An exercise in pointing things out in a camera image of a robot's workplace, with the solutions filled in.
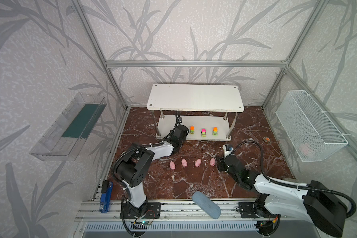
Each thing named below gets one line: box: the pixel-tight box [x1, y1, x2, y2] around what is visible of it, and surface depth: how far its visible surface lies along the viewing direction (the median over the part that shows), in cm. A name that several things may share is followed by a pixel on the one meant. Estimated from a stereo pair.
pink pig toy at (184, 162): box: [181, 158, 188, 168], surface depth 91 cm
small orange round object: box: [262, 136, 271, 143], surface depth 103 cm
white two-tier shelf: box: [146, 83, 245, 141], surface depth 82 cm
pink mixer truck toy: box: [200, 128, 207, 138], surface depth 98 cm
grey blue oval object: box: [191, 190, 222, 220], surface depth 75 cm
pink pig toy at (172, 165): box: [169, 160, 176, 171], surface depth 89 cm
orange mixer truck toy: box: [189, 125, 195, 135], surface depth 98 cm
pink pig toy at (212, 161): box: [210, 157, 216, 167], surface depth 90 cm
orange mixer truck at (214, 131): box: [212, 126, 219, 137], surface depth 98 cm
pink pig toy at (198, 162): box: [194, 158, 202, 167], surface depth 91 cm
